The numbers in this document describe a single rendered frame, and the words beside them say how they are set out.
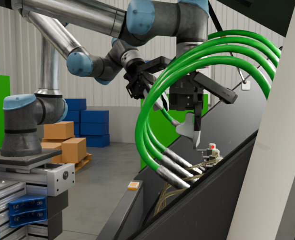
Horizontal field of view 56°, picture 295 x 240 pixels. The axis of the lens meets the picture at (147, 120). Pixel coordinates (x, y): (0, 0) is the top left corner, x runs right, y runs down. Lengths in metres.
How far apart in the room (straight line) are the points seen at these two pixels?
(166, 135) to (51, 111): 2.90
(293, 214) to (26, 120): 1.03
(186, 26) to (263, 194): 0.47
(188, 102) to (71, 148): 4.27
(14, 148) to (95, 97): 6.90
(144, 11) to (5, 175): 0.83
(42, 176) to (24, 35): 8.48
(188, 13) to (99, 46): 7.43
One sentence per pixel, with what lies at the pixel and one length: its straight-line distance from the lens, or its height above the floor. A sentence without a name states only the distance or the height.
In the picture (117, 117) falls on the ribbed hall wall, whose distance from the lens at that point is 7.70.
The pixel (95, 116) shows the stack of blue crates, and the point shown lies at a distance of 7.00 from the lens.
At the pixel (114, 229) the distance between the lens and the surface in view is 0.71.
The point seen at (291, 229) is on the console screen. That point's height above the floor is 1.17.
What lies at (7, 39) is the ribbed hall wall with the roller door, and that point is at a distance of 9.39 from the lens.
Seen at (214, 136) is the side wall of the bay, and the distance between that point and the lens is 1.02.
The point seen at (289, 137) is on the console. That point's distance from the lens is 0.26.
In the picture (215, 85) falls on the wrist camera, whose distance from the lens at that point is 0.68.
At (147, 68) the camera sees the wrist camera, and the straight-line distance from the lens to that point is 0.89.
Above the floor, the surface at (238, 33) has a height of 1.42.
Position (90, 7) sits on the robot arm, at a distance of 0.76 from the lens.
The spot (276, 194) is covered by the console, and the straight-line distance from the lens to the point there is 0.26.
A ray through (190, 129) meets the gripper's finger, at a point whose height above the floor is 1.18.
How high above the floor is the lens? 1.26
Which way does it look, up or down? 5 degrees down
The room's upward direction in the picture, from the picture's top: straight up
